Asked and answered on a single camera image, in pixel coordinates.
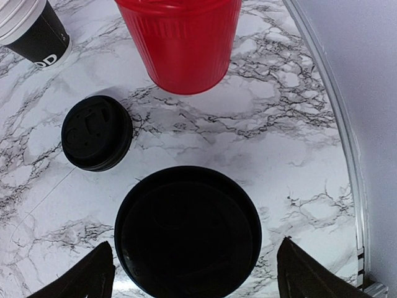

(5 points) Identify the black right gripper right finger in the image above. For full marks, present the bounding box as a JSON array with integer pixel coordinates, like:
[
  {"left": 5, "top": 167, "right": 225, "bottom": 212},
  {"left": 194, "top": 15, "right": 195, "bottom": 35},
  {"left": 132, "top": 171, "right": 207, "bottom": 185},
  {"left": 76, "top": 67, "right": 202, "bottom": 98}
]
[{"left": 277, "top": 237, "right": 369, "bottom": 298}]

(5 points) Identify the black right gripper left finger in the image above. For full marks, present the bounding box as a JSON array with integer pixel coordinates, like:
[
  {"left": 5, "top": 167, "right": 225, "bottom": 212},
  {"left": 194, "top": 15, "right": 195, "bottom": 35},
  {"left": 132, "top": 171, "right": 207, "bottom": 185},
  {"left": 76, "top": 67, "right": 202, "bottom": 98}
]
[{"left": 29, "top": 242, "right": 115, "bottom": 298}]

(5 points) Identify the black coffee cup lid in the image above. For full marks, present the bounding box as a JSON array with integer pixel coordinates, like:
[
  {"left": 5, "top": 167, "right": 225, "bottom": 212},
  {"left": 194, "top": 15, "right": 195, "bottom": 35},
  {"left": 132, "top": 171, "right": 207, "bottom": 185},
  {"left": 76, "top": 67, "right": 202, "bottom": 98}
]
[
  {"left": 114, "top": 166, "right": 262, "bottom": 297},
  {"left": 61, "top": 95, "right": 133, "bottom": 172}
]

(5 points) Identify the red ribbed plastic cup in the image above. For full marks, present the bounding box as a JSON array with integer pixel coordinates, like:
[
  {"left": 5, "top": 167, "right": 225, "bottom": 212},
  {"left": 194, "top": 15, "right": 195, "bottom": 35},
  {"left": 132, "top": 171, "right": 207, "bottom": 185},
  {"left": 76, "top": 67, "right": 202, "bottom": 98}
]
[{"left": 117, "top": 1, "right": 242, "bottom": 95}]

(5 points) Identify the stack of black paper cups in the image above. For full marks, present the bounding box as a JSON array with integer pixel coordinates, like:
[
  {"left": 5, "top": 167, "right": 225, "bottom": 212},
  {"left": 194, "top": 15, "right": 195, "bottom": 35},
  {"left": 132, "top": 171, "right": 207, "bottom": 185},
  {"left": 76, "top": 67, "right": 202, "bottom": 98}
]
[{"left": 1, "top": 0, "right": 72, "bottom": 70}]

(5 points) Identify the right aluminium frame post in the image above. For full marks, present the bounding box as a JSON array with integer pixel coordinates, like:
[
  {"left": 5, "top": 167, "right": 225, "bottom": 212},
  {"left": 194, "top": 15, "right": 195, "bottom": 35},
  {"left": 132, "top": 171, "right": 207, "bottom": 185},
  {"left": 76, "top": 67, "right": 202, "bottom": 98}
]
[{"left": 285, "top": 1, "right": 396, "bottom": 297}]

